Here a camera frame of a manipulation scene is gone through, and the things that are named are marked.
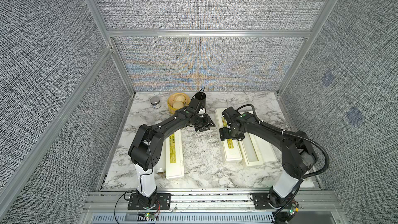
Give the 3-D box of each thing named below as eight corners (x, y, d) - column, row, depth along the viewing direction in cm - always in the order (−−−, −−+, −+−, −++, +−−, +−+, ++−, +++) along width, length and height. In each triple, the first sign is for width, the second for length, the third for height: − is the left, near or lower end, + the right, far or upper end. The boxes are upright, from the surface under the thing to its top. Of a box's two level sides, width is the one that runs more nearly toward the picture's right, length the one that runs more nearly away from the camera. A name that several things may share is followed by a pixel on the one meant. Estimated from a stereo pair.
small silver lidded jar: (151, 108, 113) (149, 103, 108) (153, 99, 118) (151, 94, 114) (160, 108, 113) (158, 103, 108) (162, 99, 118) (160, 94, 114)
